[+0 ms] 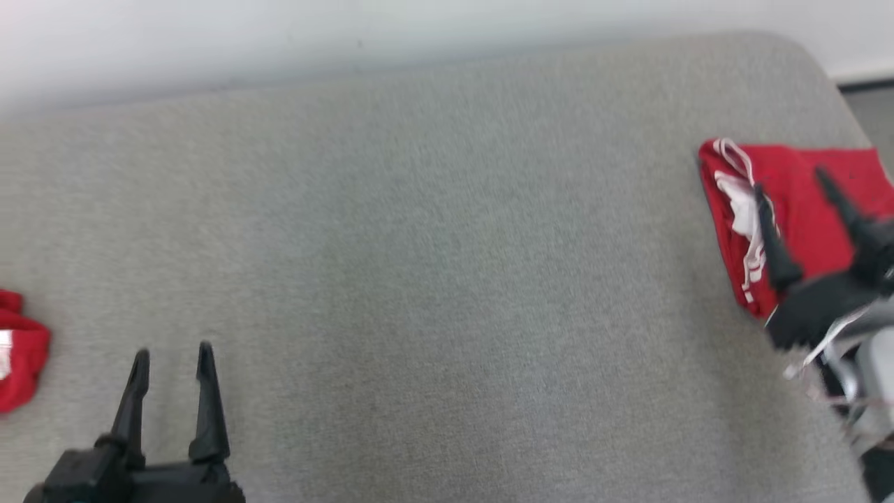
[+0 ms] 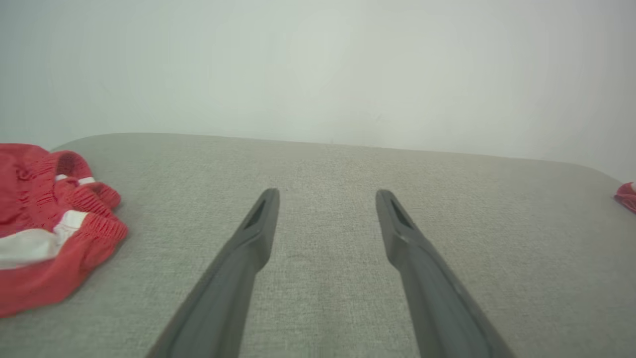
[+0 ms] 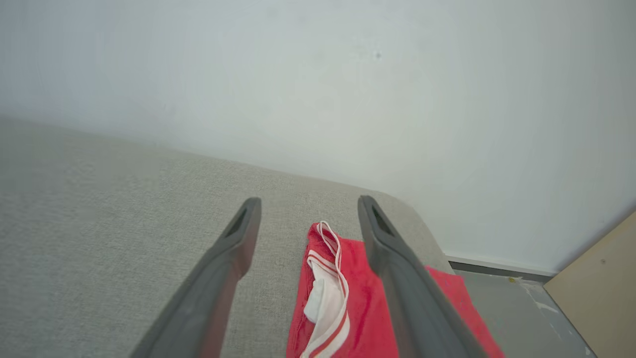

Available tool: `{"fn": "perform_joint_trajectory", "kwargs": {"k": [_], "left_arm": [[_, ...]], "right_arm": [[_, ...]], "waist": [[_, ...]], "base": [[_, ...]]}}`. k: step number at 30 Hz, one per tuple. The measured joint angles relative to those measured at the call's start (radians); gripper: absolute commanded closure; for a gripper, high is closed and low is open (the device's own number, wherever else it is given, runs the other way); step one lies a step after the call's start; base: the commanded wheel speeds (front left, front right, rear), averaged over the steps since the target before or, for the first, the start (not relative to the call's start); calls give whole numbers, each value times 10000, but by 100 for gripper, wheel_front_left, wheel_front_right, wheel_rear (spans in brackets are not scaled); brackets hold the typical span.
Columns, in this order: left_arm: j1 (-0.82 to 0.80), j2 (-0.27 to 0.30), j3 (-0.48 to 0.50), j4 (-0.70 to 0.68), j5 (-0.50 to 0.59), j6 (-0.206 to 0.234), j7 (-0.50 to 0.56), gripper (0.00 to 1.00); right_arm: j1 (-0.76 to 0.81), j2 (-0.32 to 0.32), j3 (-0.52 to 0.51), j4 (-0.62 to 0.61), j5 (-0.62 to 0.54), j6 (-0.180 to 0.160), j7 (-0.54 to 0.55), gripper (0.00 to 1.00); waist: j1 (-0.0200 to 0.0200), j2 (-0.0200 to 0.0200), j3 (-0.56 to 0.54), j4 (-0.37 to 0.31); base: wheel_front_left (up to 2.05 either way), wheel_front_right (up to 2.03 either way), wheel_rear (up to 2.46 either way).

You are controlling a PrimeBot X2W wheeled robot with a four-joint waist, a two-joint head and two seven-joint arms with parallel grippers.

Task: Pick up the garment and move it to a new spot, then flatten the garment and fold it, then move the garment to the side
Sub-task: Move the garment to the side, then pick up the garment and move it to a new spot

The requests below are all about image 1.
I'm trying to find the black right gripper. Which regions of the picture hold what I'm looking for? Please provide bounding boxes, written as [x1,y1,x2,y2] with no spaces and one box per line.
[752,166,882,351]

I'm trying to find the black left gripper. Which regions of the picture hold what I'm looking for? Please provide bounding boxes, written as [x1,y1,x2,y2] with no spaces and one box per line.
[105,340,247,503]

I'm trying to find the red white basketball jersey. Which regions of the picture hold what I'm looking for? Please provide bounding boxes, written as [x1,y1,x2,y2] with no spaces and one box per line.
[698,138,894,320]

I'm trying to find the red garment with white band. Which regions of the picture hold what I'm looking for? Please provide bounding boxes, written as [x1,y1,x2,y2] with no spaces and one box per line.
[0,289,52,414]

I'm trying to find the dark baseboard strip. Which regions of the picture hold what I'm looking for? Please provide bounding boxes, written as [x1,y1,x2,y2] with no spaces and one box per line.
[837,77,894,93]

